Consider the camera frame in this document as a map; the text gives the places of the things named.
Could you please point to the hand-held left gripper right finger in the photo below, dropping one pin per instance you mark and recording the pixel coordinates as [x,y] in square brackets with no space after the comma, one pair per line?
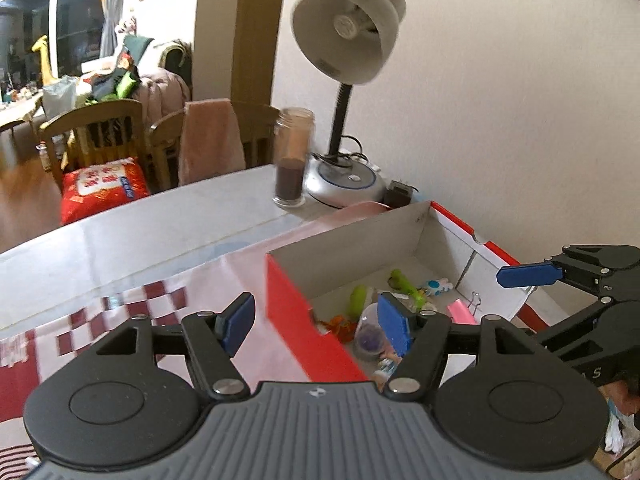
[395,322]

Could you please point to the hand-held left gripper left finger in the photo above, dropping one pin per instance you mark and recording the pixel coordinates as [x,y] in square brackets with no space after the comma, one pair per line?
[239,322]

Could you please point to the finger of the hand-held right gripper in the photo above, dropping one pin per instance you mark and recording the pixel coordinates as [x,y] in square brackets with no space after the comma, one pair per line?
[575,327]
[527,275]

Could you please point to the clear capsule with purple toy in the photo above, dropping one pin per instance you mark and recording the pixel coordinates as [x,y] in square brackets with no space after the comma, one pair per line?
[369,337]

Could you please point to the green marker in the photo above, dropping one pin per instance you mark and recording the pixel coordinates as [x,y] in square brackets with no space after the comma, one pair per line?
[405,284]

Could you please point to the small green toy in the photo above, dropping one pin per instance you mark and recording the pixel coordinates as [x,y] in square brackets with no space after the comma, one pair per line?
[359,300]

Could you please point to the white and blue toy figure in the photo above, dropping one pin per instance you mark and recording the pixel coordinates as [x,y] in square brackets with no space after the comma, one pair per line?
[436,286]

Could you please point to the red cardboard box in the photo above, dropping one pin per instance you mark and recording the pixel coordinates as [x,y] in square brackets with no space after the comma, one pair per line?
[295,320]

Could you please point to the orange plastic toy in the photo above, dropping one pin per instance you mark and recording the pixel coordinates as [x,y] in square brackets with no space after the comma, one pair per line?
[337,327]

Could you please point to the red and white printed tablecloth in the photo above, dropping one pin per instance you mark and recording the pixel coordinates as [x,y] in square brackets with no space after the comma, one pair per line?
[125,310]

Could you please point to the black power adapter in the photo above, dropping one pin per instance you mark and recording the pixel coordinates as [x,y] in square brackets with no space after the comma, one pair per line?
[399,195]

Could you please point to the glass jar with brown powder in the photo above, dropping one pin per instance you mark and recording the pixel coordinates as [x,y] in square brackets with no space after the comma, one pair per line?
[292,170]

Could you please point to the pink towel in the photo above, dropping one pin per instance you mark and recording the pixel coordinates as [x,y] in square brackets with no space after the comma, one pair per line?
[210,140]

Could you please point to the red printed bag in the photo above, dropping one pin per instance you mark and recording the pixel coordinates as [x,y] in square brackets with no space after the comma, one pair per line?
[105,187]

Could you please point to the wooden chair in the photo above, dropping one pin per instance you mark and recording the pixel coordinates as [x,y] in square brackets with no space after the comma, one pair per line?
[260,125]
[95,115]

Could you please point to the sofa with piled clothes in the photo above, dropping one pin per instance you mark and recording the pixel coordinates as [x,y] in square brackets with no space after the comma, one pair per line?
[155,85]

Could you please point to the light blue bag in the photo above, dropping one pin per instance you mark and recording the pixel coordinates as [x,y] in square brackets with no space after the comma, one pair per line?
[60,95]

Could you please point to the grey desk lamp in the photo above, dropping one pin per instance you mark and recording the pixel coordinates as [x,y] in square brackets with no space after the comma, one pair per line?
[345,35]

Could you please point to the wooden coffee table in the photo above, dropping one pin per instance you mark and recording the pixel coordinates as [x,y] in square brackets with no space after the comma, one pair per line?
[15,110]

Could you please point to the yellow giraffe toy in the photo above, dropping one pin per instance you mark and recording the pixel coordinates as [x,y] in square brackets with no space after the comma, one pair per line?
[44,60]

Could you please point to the blue curtain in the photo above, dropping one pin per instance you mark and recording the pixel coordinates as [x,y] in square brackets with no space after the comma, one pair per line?
[114,5]

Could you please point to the glass balcony door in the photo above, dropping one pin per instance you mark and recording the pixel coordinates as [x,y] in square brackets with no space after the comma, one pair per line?
[75,20]

